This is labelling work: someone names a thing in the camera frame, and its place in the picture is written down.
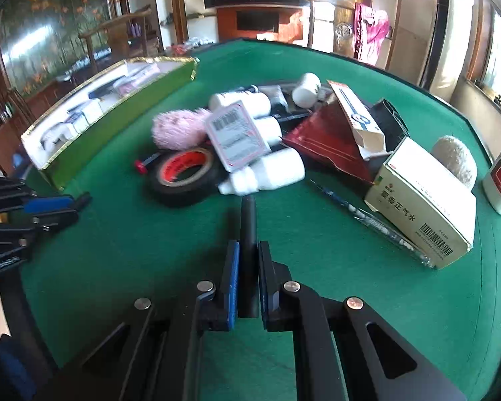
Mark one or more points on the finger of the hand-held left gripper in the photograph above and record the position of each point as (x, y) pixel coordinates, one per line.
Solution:
(50, 204)
(54, 219)

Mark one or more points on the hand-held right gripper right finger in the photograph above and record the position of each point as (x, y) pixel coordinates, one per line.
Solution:
(265, 292)

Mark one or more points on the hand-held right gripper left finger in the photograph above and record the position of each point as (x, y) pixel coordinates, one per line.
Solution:
(233, 284)

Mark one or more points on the black marker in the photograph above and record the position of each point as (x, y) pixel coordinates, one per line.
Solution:
(248, 250)

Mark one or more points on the white gold-rimmed cardboard box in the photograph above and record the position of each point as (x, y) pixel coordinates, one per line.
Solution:
(87, 142)

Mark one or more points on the small grey-blue box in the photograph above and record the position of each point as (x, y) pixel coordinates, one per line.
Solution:
(85, 115)

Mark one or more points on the black tape roll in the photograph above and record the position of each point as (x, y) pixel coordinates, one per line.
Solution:
(179, 198)

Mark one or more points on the clear blue pen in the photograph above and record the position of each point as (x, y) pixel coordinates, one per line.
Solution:
(367, 217)

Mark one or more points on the pink fluffy ball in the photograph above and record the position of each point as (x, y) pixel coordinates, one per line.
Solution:
(177, 129)

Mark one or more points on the white barcode carton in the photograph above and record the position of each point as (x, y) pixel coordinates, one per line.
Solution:
(236, 135)

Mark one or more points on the long white bottle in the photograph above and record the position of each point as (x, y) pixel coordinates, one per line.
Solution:
(259, 104)

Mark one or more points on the large white medicine box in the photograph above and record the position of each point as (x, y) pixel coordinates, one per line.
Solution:
(421, 200)

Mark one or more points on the white labelled bottle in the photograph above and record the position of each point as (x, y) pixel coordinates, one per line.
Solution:
(304, 92)

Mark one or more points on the white orange ointment carton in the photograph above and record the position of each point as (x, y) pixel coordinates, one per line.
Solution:
(355, 108)

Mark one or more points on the white fluffy ball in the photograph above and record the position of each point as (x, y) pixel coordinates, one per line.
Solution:
(457, 158)

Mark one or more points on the green mahjong table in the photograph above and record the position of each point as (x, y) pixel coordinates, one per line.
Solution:
(129, 259)

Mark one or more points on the red-capped pen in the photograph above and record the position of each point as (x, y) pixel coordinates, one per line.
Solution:
(141, 167)

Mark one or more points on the white squeeze bottle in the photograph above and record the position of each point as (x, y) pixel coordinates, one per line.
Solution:
(271, 169)

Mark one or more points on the black table with tiles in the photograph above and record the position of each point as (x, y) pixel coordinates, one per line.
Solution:
(83, 63)

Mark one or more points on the small plain white bottle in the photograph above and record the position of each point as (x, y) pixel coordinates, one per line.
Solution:
(271, 129)

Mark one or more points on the maroon packet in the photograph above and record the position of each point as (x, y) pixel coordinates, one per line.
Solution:
(330, 142)

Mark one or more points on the tall wooden chair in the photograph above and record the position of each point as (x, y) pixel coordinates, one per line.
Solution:
(123, 35)

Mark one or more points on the grey plastic packet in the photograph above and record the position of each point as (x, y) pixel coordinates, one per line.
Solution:
(275, 96)

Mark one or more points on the black carton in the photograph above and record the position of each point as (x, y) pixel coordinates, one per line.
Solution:
(390, 125)

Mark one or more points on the carved wooden chair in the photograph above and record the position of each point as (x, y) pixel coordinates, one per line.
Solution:
(342, 33)

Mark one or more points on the pink cloth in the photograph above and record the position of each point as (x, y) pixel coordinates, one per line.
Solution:
(369, 33)

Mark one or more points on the white standing air conditioner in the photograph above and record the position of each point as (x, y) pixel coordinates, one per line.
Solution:
(459, 41)

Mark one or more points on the floral wall mural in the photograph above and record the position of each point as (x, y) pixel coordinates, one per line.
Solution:
(46, 29)

